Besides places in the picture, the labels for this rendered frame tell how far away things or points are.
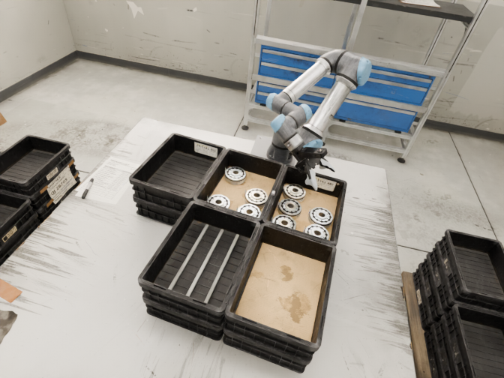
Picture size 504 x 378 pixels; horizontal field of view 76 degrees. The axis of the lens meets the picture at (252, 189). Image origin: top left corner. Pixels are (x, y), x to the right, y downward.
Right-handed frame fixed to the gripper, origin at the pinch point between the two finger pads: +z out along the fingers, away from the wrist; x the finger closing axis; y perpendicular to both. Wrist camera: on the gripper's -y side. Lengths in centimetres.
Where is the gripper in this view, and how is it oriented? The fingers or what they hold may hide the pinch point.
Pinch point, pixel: (327, 181)
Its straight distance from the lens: 144.1
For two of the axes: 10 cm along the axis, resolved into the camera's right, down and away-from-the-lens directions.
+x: -6.5, 5.6, -5.1
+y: -4.4, 2.7, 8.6
